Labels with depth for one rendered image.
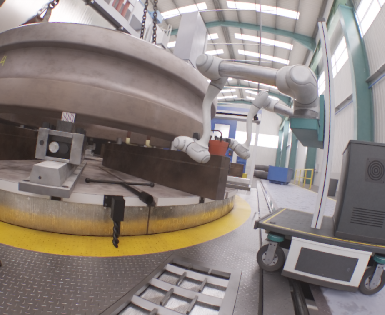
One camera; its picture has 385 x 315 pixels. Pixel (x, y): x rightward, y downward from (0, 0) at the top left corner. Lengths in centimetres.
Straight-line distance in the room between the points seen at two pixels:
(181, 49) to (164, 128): 538
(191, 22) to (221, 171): 681
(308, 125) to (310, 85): 24
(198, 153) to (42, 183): 99
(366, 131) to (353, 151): 950
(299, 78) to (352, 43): 1165
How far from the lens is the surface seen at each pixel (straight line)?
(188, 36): 748
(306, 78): 98
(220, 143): 167
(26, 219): 150
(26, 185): 119
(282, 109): 204
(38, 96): 195
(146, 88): 216
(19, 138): 259
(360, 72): 1171
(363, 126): 1064
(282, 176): 1119
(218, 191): 167
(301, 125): 113
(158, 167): 214
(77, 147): 146
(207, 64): 125
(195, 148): 135
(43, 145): 151
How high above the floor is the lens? 61
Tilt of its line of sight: 1 degrees up
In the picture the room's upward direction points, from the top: 9 degrees clockwise
